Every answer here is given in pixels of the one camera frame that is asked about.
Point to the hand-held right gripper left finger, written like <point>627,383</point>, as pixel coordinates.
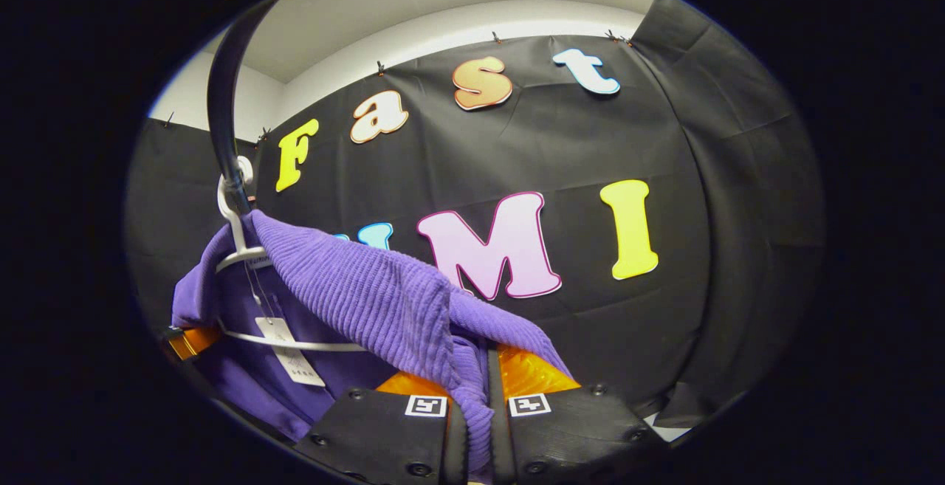
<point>376,437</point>

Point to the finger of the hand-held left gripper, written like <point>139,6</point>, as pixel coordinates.
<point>193,341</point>

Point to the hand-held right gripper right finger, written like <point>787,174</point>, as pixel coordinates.
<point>572,433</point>

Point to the white plastic hanger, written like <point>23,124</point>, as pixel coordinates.
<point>238,238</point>

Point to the black clothes rack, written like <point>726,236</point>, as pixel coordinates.
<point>220,101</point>

